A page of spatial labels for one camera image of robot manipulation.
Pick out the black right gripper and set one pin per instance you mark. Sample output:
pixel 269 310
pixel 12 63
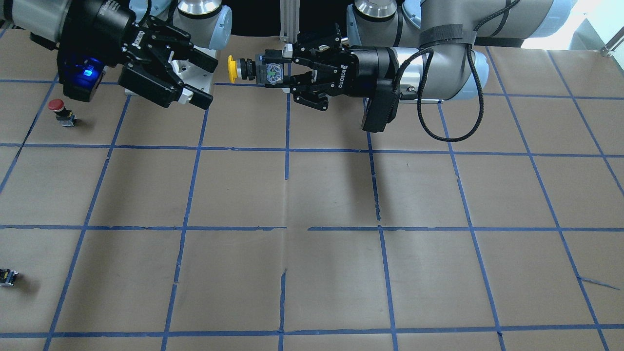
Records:
pixel 100 25

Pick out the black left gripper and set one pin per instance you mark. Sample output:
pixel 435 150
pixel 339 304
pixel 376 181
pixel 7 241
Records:
pixel 368 62

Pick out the yellow push button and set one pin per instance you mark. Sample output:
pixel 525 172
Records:
pixel 267 68

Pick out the red push button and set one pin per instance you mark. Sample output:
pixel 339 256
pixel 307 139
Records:
pixel 64 116

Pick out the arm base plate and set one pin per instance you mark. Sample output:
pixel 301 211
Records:
pixel 192 74
pixel 414 101

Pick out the aluminium frame post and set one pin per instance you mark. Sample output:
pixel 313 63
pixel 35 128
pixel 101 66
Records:
pixel 289 11

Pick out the small black switch block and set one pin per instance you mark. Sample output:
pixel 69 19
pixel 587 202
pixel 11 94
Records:
pixel 8 277

